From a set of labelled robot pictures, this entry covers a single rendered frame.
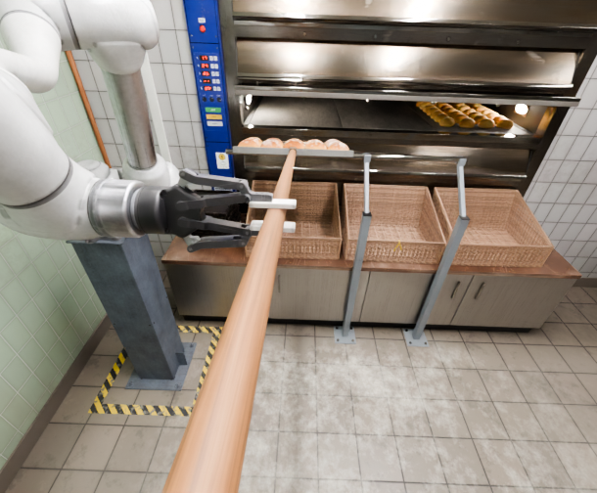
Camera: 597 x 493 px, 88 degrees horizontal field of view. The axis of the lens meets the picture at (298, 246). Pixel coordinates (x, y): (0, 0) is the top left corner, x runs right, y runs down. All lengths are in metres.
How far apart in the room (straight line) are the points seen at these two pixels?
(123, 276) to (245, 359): 1.35
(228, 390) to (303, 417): 1.73
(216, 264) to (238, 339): 1.66
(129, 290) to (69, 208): 1.06
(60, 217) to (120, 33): 0.57
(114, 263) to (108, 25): 0.87
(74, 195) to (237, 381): 0.41
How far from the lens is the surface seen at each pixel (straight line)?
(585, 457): 2.36
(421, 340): 2.32
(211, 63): 1.96
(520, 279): 2.24
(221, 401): 0.17
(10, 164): 0.48
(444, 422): 2.07
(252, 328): 0.22
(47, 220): 0.55
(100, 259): 1.51
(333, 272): 1.83
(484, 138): 2.28
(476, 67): 2.13
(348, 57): 1.94
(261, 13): 1.88
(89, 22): 0.99
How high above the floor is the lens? 1.73
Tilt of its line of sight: 37 degrees down
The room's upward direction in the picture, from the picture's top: 2 degrees clockwise
